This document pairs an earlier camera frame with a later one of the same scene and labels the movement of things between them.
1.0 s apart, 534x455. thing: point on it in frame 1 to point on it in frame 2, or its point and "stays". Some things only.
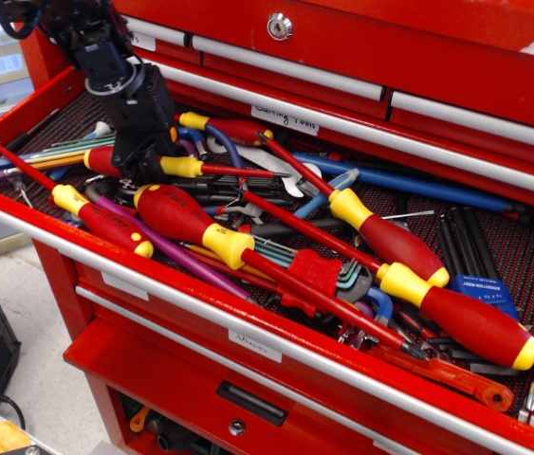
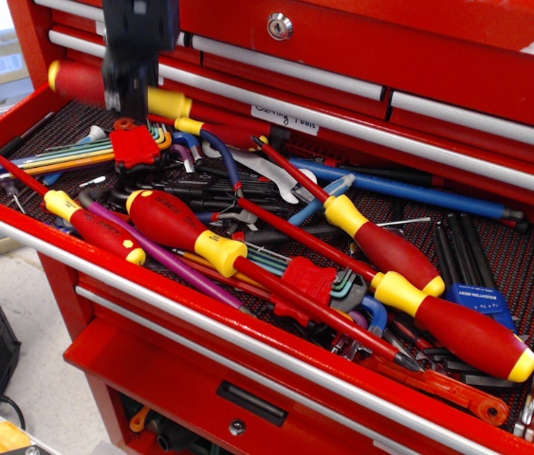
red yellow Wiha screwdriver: (99, 161) to (83, 83)
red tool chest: (362, 246) stays
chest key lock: (279, 27) stays
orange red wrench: (492, 397) to (489, 410)
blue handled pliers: (235, 209) to (247, 215)
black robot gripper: (100, 35) to (137, 31)
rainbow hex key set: (55, 154) stays
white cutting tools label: (278, 118) stays
